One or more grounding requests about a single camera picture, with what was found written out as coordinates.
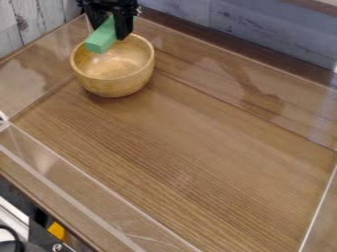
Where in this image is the brown wooden bowl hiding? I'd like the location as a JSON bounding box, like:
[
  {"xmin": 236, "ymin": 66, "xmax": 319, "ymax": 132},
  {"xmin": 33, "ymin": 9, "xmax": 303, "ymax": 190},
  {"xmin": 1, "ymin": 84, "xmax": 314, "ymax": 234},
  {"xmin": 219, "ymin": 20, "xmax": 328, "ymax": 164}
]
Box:
[{"xmin": 69, "ymin": 33, "xmax": 155, "ymax": 97}]

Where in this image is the clear acrylic tray wall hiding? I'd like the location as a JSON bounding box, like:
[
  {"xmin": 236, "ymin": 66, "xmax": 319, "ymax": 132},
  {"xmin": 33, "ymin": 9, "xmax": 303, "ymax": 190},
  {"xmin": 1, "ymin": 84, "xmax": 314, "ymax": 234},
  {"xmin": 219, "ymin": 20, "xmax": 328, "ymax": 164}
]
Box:
[{"xmin": 0, "ymin": 123, "xmax": 201, "ymax": 252}]

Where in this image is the yellow label block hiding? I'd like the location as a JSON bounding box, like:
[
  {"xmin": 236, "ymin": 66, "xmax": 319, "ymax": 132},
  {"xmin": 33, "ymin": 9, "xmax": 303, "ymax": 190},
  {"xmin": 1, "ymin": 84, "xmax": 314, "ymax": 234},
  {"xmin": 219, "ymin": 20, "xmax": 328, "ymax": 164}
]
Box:
[{"xmin": 46, "ymin": 221, "xmax": 68, "ymax": 242}]

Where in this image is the green rectangular block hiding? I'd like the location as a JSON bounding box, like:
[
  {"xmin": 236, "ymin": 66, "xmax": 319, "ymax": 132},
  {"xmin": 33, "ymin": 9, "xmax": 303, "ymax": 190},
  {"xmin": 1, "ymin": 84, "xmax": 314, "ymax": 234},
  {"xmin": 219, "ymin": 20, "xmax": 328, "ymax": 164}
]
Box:
[{"xmin": 84, "ymin": 16, "xmax": 117, "ymax": 53}]

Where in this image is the black cable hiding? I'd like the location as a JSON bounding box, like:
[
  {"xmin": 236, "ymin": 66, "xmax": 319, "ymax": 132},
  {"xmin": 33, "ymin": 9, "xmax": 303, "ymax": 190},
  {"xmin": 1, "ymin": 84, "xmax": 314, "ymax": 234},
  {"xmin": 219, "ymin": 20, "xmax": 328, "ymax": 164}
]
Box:
[{"xmin": 0, "ymin": 224, "xmax": 26, "ymax": 252}]

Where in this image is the black device with screw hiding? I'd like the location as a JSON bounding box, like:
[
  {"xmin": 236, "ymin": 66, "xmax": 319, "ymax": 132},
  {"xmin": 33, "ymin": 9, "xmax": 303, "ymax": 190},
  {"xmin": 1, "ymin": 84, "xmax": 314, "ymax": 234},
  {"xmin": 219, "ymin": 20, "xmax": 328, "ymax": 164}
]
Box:
[{"xmin": 29, "ymin": 219, "xmax": 94, "ymax": 252}]

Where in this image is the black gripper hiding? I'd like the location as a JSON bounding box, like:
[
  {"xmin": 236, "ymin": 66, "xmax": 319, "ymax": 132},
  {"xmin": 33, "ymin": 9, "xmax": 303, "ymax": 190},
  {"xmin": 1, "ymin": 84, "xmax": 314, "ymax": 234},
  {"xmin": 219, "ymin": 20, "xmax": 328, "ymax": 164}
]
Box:
[{"xmin": 76, "ymin": 0, "xmax": 139, "ymax": 40}]

